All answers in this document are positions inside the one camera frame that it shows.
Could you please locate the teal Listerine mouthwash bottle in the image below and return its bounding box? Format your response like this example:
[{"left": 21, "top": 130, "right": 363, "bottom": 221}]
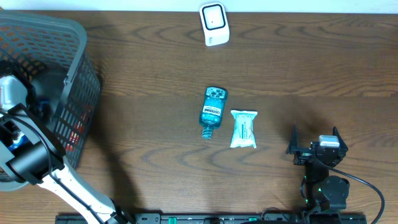
[{"left": 199, "top": 86, "right": 228, "bottom": 139}]

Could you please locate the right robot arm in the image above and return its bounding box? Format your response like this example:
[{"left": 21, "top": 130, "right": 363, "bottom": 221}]
[{"left": 287, "top": 126, "right": 349, "bottom": 223}]

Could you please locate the black cable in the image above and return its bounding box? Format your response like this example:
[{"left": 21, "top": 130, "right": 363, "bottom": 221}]
[
  {"left": 312, "top": 151, "right": 386, "bottom": 224},
  {"left": 0, "top": 110, "right": 106, "bottom": 224}
]

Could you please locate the mint green wipes pack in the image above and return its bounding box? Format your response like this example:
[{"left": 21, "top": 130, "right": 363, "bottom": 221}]
[{"left": 230, "top": 110, "right": 257, "bottom": 148}]

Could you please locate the white barcode scanner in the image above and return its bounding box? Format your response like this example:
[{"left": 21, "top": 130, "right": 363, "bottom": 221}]
[{"left": 199, "top": 2, "right": 230, "bottom": 47}]

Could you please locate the blue Oreo cookie pack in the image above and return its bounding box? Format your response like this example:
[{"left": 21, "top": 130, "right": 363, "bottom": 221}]
[{"left": 7, "top": 137, "right": 29, "bottom": 152}]

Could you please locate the right black cable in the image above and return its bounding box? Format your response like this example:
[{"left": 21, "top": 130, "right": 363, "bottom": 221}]
[{"left": 312, "top": 151, "right": 386, "bottom": 224}]

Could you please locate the red snack bar wrapper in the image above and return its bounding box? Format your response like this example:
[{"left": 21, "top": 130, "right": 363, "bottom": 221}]
[{"left": 66, "top": 105, "right": 93, "bottom": 152}]

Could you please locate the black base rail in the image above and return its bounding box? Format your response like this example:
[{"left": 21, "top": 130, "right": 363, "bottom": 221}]
[{"left": 55, "top": 212, "right": 368, "bottom": 224}]

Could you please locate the grey plastic mesh basket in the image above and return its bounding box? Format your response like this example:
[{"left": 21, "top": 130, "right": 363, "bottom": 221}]
[{"left": 1, "top": 11, "right": 101, "bottom": 182}]

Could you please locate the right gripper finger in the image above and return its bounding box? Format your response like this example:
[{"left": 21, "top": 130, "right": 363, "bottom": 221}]
[
  {"left": 332, "top": 126, "right": 348, "bottom": 152},
  {"left": 286, "top": 125, "right": 299, "bottom": 154}
]

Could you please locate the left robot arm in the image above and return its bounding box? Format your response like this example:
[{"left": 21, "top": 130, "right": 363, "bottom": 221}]
[{"left": 1, "top": 70, "right": 136, "bottom": 223}]

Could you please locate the left black cable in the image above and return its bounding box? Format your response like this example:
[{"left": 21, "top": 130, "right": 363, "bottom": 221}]
[{"left": 0, "top": 110, "right": 106, "bottom": 224}]

